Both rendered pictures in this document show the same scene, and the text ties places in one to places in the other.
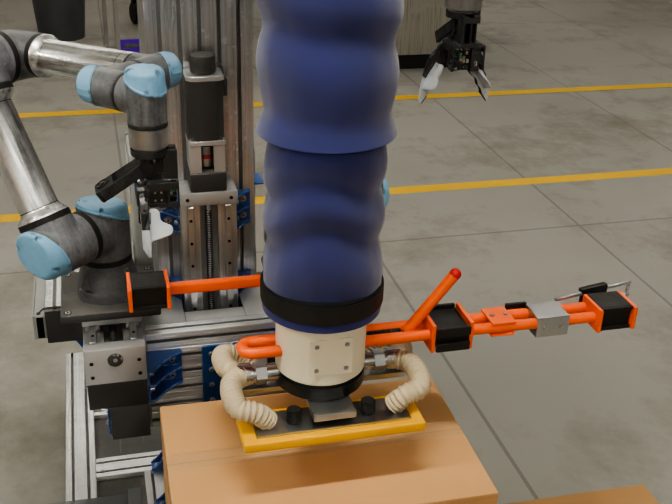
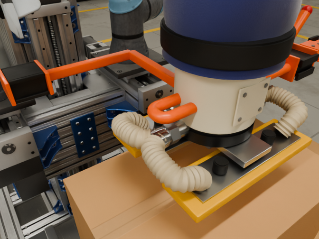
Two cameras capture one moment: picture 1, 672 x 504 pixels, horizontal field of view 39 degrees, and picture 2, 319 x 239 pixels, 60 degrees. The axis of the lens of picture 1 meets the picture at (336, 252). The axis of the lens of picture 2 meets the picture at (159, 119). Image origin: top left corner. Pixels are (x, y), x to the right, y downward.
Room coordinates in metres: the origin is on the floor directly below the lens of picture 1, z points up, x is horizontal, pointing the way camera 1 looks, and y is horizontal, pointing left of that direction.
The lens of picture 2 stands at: (1.12, 0.30, 1.46)
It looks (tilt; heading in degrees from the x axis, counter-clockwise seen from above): 36 degrees down; 339
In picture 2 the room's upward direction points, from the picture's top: straight up
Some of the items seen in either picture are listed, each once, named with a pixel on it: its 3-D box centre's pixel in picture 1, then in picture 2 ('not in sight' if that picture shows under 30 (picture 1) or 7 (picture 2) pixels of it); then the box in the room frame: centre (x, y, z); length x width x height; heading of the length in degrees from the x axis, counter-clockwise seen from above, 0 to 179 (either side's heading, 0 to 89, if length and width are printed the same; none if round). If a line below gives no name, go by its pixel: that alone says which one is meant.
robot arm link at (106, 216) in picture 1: (101, 226); not in sight; (1.97, 0.54, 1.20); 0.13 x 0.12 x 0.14; 148
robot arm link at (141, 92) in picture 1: (144, 96); not in sight; (1.71, 0.36, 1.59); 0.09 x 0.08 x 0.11; 58
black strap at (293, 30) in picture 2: (321, 285); (223, 32); (1.54, 0.02, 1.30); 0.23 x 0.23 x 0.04
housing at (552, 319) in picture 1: (546, 318); not in sight; (1.66, -0.42, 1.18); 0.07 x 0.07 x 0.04; 15
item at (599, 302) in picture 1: (608, 311); not in sight; (1.69, -0.56, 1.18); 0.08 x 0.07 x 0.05; 105
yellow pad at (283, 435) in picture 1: (331, 415); (244, 155); (1.44, 0.00, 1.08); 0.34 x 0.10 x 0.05; 105
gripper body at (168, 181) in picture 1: (154, 176); not in sight; (1.71, 0.35, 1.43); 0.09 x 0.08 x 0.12; 105
